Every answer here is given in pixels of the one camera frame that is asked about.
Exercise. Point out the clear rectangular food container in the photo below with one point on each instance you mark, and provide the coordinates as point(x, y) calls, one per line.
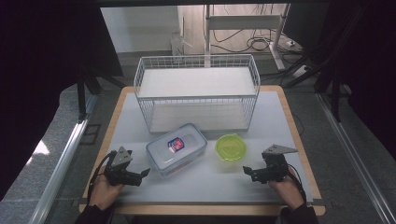
point(176, 149)

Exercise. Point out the green round plastic container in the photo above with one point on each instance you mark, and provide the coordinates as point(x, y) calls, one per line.
point(231, 147)

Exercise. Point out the clear plastic bin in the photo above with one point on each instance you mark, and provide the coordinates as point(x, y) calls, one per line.
point(179, 45)

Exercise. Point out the person's left hand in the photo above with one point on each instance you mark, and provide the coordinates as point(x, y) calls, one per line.
point(104, 193)

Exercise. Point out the black floor grate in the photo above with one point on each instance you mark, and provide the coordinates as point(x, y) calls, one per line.
point(90, 134)

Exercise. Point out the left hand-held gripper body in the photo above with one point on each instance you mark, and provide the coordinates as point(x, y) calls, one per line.
point(120, 169)

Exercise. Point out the white metal desk frame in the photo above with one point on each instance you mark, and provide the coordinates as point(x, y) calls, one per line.
point(243, 22)

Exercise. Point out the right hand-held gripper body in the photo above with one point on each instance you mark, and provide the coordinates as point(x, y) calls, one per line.
point(274, 166)

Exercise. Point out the black curtain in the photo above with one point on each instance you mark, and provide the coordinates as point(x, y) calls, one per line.
point(37, 77)
point(376, 68)

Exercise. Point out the white power strip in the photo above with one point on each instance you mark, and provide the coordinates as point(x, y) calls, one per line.
point(301, 71)

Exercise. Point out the black metal stand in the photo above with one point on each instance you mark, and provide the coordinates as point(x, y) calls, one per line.
point(335, 93)
point(82, 93)

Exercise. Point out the person's right hand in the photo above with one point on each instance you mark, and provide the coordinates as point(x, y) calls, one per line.
point(288, 189)

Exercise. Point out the aluminium floor rail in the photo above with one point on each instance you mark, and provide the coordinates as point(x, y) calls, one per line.
point(358, 168)
point(60, 168)

